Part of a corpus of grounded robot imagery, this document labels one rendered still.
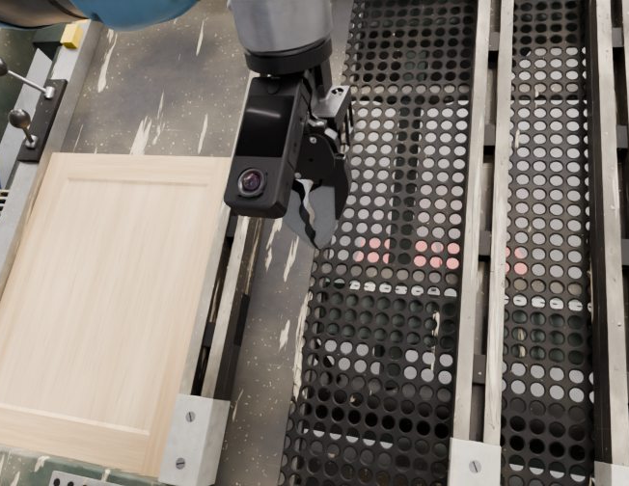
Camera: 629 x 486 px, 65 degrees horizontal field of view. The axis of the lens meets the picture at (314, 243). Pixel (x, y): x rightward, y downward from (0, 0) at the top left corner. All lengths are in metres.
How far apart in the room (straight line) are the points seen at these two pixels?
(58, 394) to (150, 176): 0.43
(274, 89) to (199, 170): 0.60
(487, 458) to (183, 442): 0.43
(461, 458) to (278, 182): 0.48
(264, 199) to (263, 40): 0.12
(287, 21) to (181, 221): 0.63
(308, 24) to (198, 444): 0.61
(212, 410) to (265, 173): 0.50
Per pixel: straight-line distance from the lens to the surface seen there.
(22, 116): 1.10
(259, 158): 0.38
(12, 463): 1.01
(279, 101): 0.40
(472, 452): 0.73
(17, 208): 1.16
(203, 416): 0.80
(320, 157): 0.43
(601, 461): 0.80
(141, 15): 0.29
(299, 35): 0.39
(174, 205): 0.98
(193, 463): 0.81
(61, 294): 1.05
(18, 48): 1.52
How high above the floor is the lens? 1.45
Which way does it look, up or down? 15 degrees down
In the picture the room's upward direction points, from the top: straight up
